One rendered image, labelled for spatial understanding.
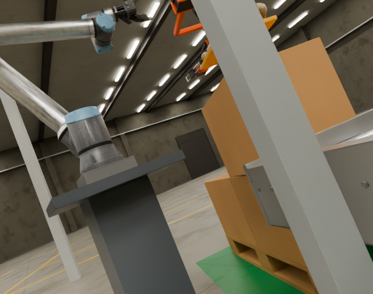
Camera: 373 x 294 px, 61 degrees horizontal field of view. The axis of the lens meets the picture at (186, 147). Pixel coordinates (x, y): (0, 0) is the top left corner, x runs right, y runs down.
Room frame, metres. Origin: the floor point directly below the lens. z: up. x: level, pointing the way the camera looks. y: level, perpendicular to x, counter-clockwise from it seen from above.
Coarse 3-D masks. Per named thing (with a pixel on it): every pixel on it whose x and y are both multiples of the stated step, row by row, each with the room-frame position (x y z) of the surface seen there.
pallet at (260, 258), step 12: (228, 240) 2.28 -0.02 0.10; (240, 240) 2.00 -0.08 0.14; (240, 252) 2.17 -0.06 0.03; (252, 252) 2.10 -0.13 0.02; (264, 252) 1.66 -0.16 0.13; (264, 264) 1.74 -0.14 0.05; (276, 264) 1.66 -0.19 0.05; (288, 264) 1.68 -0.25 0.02; (300, 264) 1.31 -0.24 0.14; (276, 276) 1.64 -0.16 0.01; (288, 276) 1.55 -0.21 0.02; (300, 276) 1.50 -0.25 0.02; (300, 288) 1.41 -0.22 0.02; (312, 288) 1.35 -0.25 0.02
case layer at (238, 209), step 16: (224, 176) 1.99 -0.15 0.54; (240, 176) 1.55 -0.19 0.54; (208, 192) 2.30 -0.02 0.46; (224, 192) 1.91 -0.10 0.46; (240, 192) 1.65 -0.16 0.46; (224, 208) 2.06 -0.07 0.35; (240, 208) 1.75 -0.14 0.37; (256, 208) 1.52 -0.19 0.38; (224, 224) 2.22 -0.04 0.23; (240, 224) 1.87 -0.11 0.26; (256, 224) 1.61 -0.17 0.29; (256, 240) 1.71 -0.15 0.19; (272, 240) 1.50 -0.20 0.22; (288, 240) 1.33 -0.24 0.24; (288, 256) 1.39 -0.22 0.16
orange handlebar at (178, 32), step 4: (184, 12) 1.19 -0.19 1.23; (180, 16) 1.21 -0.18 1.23; (176, 20) 1.26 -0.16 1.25; (180, 20) 1.24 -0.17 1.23; (176, 24) 1.28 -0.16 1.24; (180, 24) 1.28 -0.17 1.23; (196, 24) 1.38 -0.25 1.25; (200, 24) 1.39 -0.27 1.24; (176, 28) 1.30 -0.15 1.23; (180, 28) 1.31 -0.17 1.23; (184, 28) 1.37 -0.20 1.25; (188, 28) 1.37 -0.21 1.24; (192, 28) 1.38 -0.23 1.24; (196, 28) 1.38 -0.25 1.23; (200, 28) 1.39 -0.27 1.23; (176, 32) 1.33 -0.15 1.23; (180, 32) 1.36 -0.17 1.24; (184, 32) 1.37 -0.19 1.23; (188, 32) 1.38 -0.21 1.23
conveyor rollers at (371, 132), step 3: (372, 129) 1.08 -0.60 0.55; (366, 132) 1.08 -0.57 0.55; (369, 132) 1.07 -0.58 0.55; (372, 132) 1.07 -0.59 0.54; (360, 135) 1.07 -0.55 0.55; (363, 135) 1.06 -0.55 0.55; (366, 135) 1.06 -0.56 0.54; (369, 135) 0.97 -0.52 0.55; (354, 138) 1.06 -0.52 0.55; (357, 138) 1.06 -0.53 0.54
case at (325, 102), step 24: (288, 48) 1.19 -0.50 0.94; (312, 48) 1.21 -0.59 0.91; (288, 72) 1.18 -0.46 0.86; (312, 72) 1.20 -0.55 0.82; (216, 96) 1.39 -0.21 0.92; (312, 96) 1.19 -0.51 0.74; (336, 96) 1.21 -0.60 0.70; (216, 120) 1.54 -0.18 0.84; (240, 120) 1.23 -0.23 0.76; (312, 120) 1.19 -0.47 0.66; (336, 120) 1.20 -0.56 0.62; (216, 144) 1.73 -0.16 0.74; (240, 144) 1.35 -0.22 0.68; (240, 168) 1.49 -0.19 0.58
